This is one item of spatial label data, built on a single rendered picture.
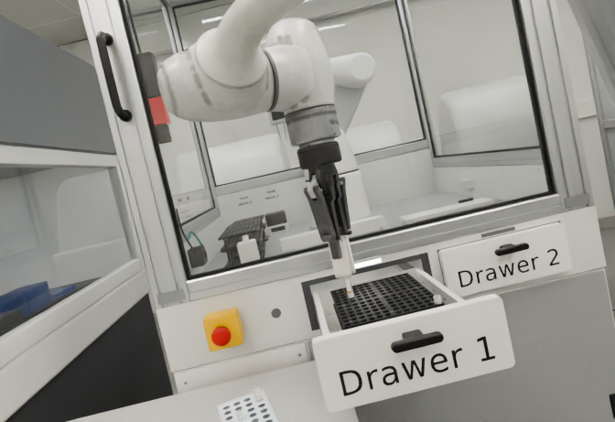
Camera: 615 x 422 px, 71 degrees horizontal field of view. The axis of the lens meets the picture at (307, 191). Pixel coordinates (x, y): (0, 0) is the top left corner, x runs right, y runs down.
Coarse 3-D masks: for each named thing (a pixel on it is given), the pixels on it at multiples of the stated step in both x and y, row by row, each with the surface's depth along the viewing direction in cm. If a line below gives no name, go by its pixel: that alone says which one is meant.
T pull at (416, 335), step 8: (408, 336) 62; (416, 336) 61; (424, 336) 61; (432, 336) 60; (440, 336) 60; (392, 344) 61; (400, 344) 60; (408, 344) 60; (416, 344) 60; (424, 344) 60
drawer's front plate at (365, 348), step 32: (384, 320) 65; (416, 320) 64; (448, 320) 64; (480, 320) 64; (320, 352) 63; (352, 352) 64; (384, 352) 64; (416, 352) 64; (448, 352) 64; (480, 352) 65; (512, 352) 65; (352, 384) 64; (384, 384) 64; (416, 384) 64
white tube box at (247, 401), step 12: (240, 396) 79; (252, 396) 79; (264, 396) 77; (228, 408) 76; (240, 408) 76; (252, 408) 75; (264, 408) 74; (228, 420) 72; (252, 420) 71; (264, 420) 70; (276, 420) 69
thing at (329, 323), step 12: (384, 276) 99; (420, 276) 96; (336, 288) 99; (432, 288) 89; (444, 288) 83; (324, 300) 99; (444, 300) 83; (456, 300) 76; (324, 312) 99; (324, 324) 78; (336, 324) 93
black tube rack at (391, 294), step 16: (352, 288) 94; (368, 288) 92; (384, 288) 89; (400, 288) 87; (416, 288) 84; (336, 304) 86; (352, 304) 84; (368, 304) 82; (384, 304) 80; (400, 304) 79; (416, 304) 77; (352, 320) 75
